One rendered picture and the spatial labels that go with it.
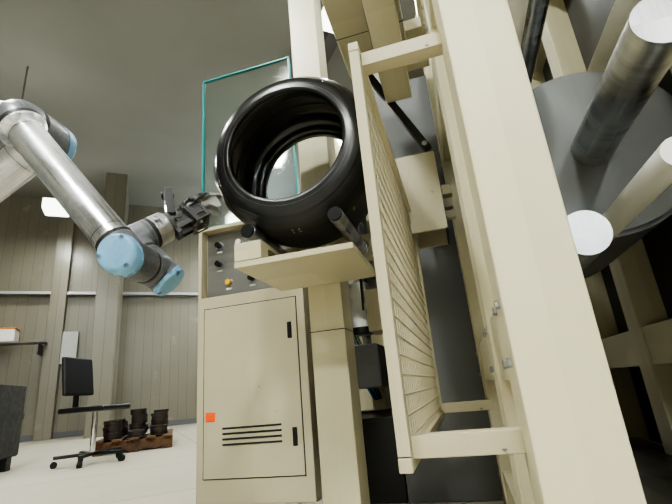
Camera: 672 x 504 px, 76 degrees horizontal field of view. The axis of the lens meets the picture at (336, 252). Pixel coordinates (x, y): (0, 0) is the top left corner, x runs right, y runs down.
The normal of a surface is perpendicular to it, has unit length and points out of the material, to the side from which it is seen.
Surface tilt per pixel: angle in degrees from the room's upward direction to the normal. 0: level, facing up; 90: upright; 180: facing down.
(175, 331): 90
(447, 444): 90
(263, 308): 90
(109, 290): 90
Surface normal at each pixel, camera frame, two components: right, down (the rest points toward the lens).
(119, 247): -0.05, -0.20
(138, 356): 0.40, -0.32
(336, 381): -0.28, -0.28
